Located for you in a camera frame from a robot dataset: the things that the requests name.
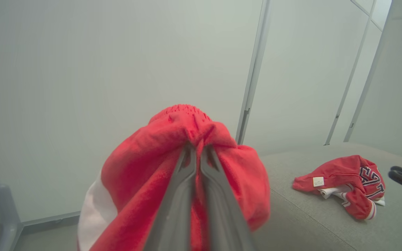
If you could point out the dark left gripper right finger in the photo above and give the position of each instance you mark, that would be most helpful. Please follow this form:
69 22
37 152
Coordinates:
222 209

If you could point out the grey fabric sofa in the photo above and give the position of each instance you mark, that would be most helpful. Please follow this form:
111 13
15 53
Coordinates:
309 223

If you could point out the wide white partition panel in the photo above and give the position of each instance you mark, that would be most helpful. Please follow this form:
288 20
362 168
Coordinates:
99 69

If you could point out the red jersey with navy number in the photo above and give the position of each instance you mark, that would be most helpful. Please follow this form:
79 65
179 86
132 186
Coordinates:
337 174

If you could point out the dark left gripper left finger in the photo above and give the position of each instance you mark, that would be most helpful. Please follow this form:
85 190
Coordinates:
176 202

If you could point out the red garment with white band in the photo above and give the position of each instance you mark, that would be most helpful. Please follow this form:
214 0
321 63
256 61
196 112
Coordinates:
141 167

